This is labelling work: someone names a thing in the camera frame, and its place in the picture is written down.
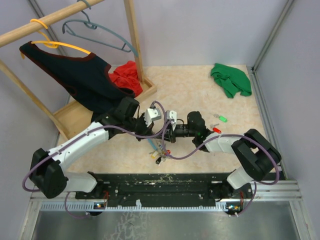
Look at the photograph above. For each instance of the grey-blue plastic hanger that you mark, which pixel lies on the grey-blue plastic hanger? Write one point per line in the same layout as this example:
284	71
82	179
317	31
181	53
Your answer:
103	28

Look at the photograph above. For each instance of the green tagged key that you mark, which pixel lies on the green tagged key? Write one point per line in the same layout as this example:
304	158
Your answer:
221	118

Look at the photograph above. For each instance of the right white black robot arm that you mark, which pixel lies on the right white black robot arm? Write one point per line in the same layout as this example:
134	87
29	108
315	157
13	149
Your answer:
255	153

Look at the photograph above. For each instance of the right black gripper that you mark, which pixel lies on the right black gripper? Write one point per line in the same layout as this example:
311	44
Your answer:
170	136

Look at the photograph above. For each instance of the bunch of tagged keys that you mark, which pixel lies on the bunch of tagged keys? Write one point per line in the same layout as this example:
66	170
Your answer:
159	158

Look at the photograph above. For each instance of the dark navy tank top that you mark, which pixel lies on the dark navy tank top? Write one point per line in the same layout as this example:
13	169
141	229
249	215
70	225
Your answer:
86	79

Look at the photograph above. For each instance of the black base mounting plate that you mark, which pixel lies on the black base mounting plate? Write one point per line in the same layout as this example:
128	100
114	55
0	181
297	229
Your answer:
165	190

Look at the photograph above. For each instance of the red crumpled cloth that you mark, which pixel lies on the red crumpled cloth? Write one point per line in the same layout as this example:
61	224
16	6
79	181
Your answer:
126	76

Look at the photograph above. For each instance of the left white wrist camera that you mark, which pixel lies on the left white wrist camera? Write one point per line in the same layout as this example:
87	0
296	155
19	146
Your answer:
151	115

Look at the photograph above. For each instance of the yellow plastic hanger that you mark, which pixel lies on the yellow plastic hanger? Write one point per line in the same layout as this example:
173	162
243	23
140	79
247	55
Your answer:
52	44

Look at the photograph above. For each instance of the wooden clothes rack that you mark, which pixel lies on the wooden clothes rack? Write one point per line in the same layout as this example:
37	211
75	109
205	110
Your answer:
73	117

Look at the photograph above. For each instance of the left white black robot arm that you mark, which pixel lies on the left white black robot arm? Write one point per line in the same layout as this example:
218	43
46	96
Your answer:
49	169

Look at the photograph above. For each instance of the large keyring with blue handle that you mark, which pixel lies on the large keyring with blue handle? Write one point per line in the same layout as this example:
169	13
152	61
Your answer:
156	145

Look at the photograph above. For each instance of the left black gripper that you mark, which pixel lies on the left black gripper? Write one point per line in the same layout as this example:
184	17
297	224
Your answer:
146	131

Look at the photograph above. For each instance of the green crumpled cloth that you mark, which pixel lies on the green crumpled cloth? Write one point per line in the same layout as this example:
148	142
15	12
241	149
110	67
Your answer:
232	80

